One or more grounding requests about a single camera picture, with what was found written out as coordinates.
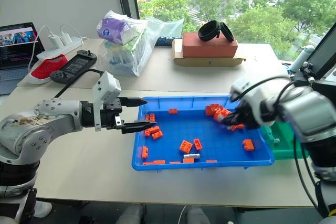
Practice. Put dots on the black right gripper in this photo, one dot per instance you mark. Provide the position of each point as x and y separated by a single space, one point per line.
249 117

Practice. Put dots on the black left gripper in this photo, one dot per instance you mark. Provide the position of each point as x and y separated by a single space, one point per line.
109 119

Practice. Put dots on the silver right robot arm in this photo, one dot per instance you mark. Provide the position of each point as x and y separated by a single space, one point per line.
304 111

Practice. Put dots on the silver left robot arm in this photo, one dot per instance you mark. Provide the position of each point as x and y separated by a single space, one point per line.
52 119

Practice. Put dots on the blue plastic bin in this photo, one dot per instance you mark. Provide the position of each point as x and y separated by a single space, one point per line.
210 134

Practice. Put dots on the green plastic bin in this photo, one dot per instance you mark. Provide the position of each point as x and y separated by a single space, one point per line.
283 140

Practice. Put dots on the orange toy brick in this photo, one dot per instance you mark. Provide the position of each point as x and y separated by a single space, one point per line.
173 111
159 162
188 160
221 114
145 151
212 109
147 133
186 146
152 117
248 145
155 129
157 135
197 144
147 118

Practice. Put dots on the clear plastic bag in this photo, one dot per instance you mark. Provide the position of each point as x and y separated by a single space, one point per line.
136 56

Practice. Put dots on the flat cardboard box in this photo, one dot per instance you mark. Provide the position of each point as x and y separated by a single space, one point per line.
210 62

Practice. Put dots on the red brick block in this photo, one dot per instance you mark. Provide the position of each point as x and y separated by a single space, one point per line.
210 47

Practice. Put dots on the black handheld game console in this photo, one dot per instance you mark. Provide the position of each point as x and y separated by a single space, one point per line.
73 65

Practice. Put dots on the blue patterned packet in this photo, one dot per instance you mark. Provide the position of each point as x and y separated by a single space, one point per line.
165 41

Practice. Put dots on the purple tissue pack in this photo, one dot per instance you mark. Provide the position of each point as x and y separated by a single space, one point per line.
115 30

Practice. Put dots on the black round open case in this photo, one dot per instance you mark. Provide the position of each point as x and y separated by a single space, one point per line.
212 31

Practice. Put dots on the white water bottle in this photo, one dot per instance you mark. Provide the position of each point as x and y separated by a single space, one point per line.
302 57

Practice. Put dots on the black monitor base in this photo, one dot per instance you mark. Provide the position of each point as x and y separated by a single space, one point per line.
325 86

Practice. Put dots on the red and white shoe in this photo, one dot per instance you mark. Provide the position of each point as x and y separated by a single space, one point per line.
48 68

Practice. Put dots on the white power strip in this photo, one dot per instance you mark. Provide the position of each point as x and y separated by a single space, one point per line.
60 49

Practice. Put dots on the grey rounded robot leg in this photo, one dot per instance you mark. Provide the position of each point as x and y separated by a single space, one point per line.
131 214
197 216

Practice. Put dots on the white plug charger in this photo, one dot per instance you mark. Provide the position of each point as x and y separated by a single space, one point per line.
65 37
54 40

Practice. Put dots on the dark monitor screen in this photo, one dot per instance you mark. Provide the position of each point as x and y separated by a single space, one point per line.
324 53

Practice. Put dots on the open laptop computer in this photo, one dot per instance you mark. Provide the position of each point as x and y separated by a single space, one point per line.
15 51

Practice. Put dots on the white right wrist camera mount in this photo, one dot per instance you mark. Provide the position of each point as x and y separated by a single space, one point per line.
252 90

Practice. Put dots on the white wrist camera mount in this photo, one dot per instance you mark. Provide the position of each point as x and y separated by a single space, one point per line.
106 85
252 90

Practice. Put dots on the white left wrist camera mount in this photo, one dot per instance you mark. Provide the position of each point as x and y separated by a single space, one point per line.
106 85

